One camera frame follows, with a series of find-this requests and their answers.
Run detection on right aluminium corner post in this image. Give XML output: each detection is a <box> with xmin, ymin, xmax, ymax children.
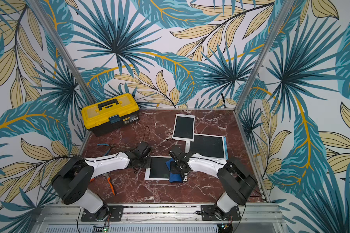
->
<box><xmin>234</xmin><ymin>0</ymin><xmax>294</xmax><ymax>114</ymax></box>

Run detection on orange handled cutter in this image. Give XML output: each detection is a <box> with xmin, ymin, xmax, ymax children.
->
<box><xmin>103</xmin><ymin>173</ymin><xmax>116</xmax><ymax>196</ymax></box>

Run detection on blue framed drawing tablet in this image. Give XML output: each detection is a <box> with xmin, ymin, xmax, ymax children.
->
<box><xmin>185</xmin><ymin>134</ymin><xmax>228</xmax><ymax>159</ymax></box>

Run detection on white drawing tablet front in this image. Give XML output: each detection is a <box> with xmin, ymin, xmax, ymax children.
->
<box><xmin>172</xmin><ymin>114</ymin><xmax>195</xmax><ymax>142</ymax></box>

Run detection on left aluminium corner post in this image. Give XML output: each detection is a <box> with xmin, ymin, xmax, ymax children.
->
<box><xmin>28</xmin><ymin>0</ymin><xmax>96</xmax><ymax>105</ymax></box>

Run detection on aluminium corner post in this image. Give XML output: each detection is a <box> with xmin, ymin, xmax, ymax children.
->
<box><xmin>28</xmin><ymin>0</ymin><xmax>96</xmax><ymax>105</ymax></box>
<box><xmin>234</xmin><ymin>0</ymin><xmax>294</xmax><ymax>114</ymax></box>

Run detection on white drawing tablet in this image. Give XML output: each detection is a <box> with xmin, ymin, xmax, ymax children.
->
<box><xmin>144</xmin><ymin>156</ymin><xmax>188</xmax><ymax>183</ymax></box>
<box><xmin>172</xmin><ymin>114</ymin><xmax>195</xmax><ymax>142</ymax></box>

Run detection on blue microfiber cloth black trim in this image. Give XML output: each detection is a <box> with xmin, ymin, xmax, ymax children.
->
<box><xmin>165</xmin><ymin>159</ymin><xmax>183</xmax><ymax>183</ymax></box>

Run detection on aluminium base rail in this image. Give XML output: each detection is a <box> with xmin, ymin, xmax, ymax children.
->
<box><xmin>32</xmin><ymin>203</ymin><xmax>289</xmax><ymax>233</ymax></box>

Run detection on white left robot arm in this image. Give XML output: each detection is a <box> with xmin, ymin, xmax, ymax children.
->
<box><xmin>51</xmin><ymin>142</ymin><xmax>152</xmax><ymax>221</ymax></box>

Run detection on yellow black toolbox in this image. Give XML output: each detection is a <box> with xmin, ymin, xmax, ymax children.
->
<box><xmin>81</xmin><ymin>93</ymin><xmax>140</xmax><ymax>137</ymax></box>

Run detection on blue handled pliers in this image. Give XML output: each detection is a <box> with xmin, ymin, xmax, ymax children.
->
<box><xmin>97</xmin><ymin>143</ymin><xmax>115</xmax><ymax>159</ymax></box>

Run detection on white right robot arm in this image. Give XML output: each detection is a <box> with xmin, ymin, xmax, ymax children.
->
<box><xmin>169</xmin><ymin>146</ymin><xmax>257</xmax><ymax>220</ymax></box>

